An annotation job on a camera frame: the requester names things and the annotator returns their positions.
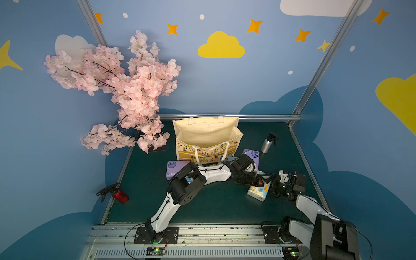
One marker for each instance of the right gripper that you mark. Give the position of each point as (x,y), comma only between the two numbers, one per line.
(277,186)

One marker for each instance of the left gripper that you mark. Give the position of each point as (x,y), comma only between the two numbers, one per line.
(254,177)

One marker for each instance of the white colourful tissue pack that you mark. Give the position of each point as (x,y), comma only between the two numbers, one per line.
(259,192)

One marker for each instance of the purple tissue pack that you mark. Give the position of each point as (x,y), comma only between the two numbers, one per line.
(173,167)
(254,155)

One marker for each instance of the cream canvas tote bag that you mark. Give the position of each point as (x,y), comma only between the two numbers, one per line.
(206,140)

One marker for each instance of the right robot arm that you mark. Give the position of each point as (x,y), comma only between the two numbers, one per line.
(328,238)

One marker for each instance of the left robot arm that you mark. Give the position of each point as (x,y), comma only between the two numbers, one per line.
(188,181)

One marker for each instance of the silver spray bottle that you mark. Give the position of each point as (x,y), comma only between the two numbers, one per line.
(270,141)

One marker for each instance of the right green circuit board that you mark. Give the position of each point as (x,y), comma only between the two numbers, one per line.
(290,253)

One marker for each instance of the green circuit board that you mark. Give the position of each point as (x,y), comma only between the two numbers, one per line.
(290,253)
(155,251)

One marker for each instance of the left green circuit board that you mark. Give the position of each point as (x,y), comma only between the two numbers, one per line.
(155,251)

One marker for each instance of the pink cherry blossom tree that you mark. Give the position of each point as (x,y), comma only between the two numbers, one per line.
(136,91)

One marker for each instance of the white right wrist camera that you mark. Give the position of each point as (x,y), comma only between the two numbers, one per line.
(284,176)

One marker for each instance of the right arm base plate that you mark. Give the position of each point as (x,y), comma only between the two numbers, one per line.
(274,235)

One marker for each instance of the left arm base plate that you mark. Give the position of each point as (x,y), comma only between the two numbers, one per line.
(169,236)

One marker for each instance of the aluminium mounting rail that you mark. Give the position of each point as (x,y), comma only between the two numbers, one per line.
(195,242)

